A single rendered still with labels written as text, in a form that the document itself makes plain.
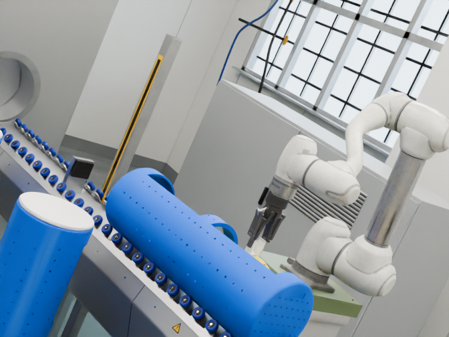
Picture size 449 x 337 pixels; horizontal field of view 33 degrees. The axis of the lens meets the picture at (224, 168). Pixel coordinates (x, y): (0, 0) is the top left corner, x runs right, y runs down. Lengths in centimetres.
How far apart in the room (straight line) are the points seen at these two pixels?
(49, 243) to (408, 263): 213
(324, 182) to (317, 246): 67
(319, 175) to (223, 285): 47
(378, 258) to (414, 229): 113
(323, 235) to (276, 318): 66
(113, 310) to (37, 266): 39
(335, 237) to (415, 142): 51
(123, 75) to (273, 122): 309
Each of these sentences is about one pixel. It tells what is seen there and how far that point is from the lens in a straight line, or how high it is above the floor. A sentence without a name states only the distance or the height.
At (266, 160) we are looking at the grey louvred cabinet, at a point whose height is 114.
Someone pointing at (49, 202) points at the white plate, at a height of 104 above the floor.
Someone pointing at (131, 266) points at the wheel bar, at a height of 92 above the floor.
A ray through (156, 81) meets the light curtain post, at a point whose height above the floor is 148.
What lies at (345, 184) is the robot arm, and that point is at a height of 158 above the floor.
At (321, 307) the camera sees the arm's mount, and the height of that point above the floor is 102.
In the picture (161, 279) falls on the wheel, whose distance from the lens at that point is 272.
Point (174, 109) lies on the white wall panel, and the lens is 813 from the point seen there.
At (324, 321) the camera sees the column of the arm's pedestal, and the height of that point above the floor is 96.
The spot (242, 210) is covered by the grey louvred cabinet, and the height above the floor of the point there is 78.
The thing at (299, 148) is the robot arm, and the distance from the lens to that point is 246.
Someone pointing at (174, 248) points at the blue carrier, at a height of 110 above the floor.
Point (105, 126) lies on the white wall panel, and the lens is 787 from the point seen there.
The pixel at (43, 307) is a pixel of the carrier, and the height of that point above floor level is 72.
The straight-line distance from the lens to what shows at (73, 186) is 338.
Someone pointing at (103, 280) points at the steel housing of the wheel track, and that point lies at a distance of 293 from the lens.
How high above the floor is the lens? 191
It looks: 11 degrees down
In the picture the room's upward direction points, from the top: 24 degrees clockwise
